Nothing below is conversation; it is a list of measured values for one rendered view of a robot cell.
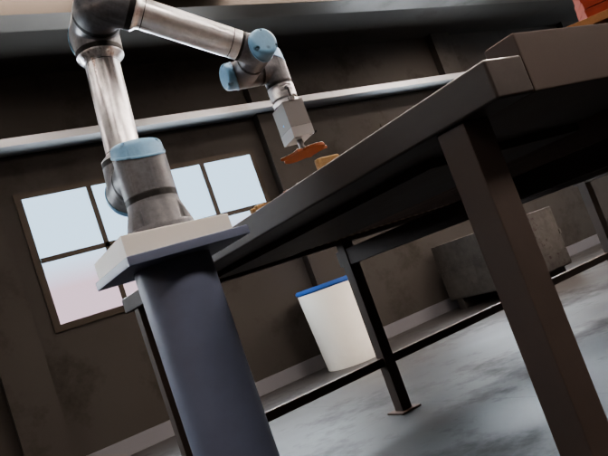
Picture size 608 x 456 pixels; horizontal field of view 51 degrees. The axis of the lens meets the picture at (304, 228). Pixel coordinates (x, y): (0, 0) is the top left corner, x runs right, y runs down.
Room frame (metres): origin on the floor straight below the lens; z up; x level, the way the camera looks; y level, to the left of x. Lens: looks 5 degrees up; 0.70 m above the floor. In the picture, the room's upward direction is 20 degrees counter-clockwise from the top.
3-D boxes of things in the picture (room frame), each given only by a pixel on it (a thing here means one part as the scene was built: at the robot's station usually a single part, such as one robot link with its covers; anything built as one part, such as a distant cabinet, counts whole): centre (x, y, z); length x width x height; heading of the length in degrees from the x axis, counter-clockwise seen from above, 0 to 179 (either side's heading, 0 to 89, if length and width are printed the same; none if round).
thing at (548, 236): (6.25, -1.71, 0.34); 1.01 x 0.80 x 0.67; 34
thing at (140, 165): (1.38, 0.30, 1.07); 0.13 x 0.12 x 0.14; 28
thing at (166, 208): (1.37, 0.30, 0.96); 0.15 x 0.15 x 0.10
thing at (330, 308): (5.39, -0.03, 0.35); 0.58 x 0.57 x 0.70; 34
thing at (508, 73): (1.76, 0.21, 0.89); 2.08 x 0.08 x 0.06; 33
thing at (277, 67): (1.72, -0.07, 1.31); 0.09 x 0.08 x 0.11; 118
